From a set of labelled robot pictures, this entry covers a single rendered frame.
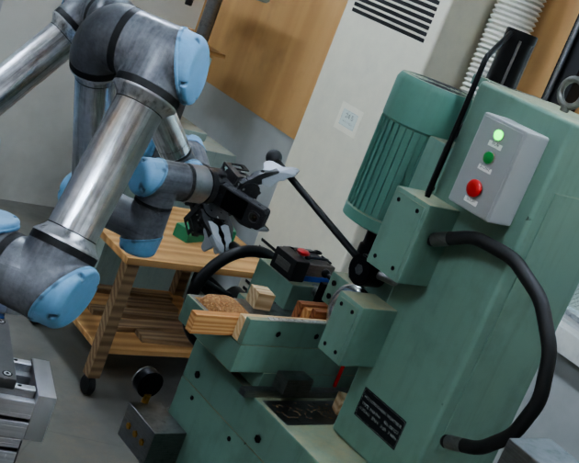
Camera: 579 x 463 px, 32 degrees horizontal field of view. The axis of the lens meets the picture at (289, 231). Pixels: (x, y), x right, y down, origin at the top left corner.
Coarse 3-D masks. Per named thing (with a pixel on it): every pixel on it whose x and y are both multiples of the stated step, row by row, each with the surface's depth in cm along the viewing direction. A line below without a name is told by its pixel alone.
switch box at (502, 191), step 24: (504, 120) 166; (480, 144) 169; (504, 144) 165; (528, 144) 163; (504, 168) 165; (528, 168) 166; (456, 192) 172; (504, 192) 165; (480, 216) 167; (504, 216) 168
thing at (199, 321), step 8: (192, 312) 189; (200, 312) 189; (208, 312) 191; (216, 312) 192; (224, 312) 194; (232, 312) 195; (192, 320) 189; (200, 320) 189; (208, 320) 190; (216, 320) 191; (224, 320) 192; (232, 320) 194; (192, 328) 189; (200, 328) 190; (208, 328) 191; (216, 328) 192; (224, 328) 193; (232, 328) 194
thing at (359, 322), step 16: (336, 304) 186; (352, 304) 183; (368, 304) 184; (384, 304) 187; (336, 320) 185; (352, 320) 182; (368, 320) 183; (384, 320) 186; (336, 336) 185; (352, 336) 183; (368, 336) 185; (384, 336) 188; (336, 352) 184; (352, 352) 184; (368, 352) 187
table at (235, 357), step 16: (192, 304) 206; (272, 304) 220; (208, 336) 201; (224, 336) 197; (224, 352) 196; (240, 352) 193; (256, 352) 196; (272, 352) 198; (288, 352) 201; (304, 352) 204; (320, 352) 206; (240, 368) 195; (256, 368) 198; (272, 368) 201; (288, 368) 203; (304, 368) 206; (320, 368) 209; (336, 368) 212; (352, 368) 214
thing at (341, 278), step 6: (336, 276) 211; (342, 276) 211; (330, 282) 212; (336, 282) 211; (342, 282) 210; (348, 282) 209; (330, 288) 212; (336, 288) 211; (324, 294) 213; (330, 294) 212; (324, 300) 213
